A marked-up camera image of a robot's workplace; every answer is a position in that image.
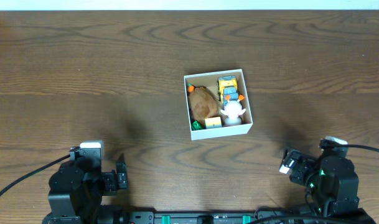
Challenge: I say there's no green round disc toy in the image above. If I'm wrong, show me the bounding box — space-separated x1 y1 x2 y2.
191 120 204 131

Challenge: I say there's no pink pig figurine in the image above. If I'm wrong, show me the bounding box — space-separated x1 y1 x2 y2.
220 95 246 126

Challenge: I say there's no colourful puzzle cube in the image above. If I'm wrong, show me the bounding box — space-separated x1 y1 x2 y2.
204 116 222 129

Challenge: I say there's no brown plush toy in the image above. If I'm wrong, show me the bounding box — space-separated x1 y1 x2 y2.
187 84 218 126

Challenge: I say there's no yellow grey toy truck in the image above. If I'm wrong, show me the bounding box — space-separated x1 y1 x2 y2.
217 75 239 105

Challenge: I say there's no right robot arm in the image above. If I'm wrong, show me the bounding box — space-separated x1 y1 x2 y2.
279 136 375 223

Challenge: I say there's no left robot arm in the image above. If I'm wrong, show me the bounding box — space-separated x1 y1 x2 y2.
42 146 129 224

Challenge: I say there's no white cardboard box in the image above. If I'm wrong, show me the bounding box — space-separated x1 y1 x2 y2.
184 69 253 141

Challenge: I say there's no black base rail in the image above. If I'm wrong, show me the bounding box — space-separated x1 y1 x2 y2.
112 207 375 224

